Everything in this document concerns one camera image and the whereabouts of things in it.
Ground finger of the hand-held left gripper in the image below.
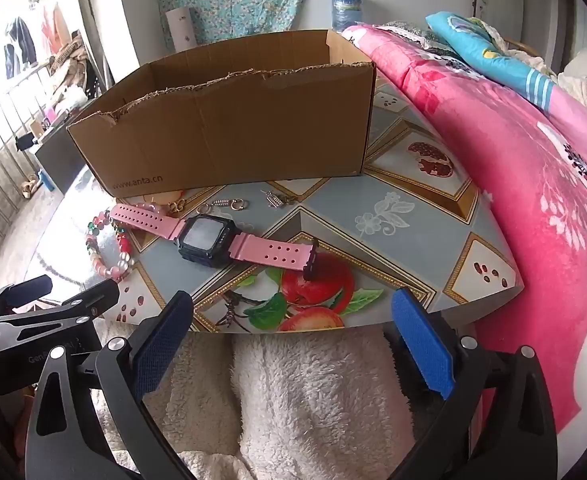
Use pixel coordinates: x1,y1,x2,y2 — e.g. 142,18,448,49
0,279,120,343
0,275,54,313

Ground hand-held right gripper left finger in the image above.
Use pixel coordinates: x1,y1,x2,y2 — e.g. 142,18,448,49
23,290,196,480

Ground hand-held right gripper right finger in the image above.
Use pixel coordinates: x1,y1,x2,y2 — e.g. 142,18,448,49
383,287,559,480

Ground pink bead bracelet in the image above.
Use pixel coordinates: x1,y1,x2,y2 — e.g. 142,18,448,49
84,210,135,282

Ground pink strap digital watch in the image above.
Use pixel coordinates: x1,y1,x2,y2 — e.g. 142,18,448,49
109,203,320,281

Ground brown cardboard box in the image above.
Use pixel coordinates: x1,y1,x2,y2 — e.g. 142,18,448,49
67,29,377,200

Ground fruit print tablecloth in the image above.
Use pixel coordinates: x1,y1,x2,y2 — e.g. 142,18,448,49
38,72,519,333

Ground grey cabinet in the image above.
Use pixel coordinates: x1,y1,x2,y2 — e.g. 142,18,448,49
36,135,93,196

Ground white fleece cloth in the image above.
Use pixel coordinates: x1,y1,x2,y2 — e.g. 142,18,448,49
93,327,417,480

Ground metal window railing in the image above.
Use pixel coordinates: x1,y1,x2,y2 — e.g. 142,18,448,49
0,60,74,241

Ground pink floral quilt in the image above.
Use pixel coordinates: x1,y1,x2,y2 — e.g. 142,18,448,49
343,24,587,480

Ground heap of mixed clothes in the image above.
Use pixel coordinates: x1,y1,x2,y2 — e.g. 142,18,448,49
48,30,105,111

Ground dark hanging jacket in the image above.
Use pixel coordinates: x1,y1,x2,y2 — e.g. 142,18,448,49
4,16,38,78

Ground pink hanging garment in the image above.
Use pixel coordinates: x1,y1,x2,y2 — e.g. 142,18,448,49
40,0,69,56

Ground white paper roll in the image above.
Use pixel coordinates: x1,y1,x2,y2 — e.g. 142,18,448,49
166,7,196,53

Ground cyan printed blanket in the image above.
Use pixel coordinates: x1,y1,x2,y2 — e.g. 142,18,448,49
426,10,559,111

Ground cream clothes pile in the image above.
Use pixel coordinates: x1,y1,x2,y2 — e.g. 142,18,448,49
556,47,587,122

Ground grey lace cloth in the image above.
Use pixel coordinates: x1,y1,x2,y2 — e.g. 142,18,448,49
373,20,474,63

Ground blue water jug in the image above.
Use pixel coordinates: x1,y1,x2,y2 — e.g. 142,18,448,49
329,0,364,31

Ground white wardrobe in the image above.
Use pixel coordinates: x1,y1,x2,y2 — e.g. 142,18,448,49
523,0,580,56

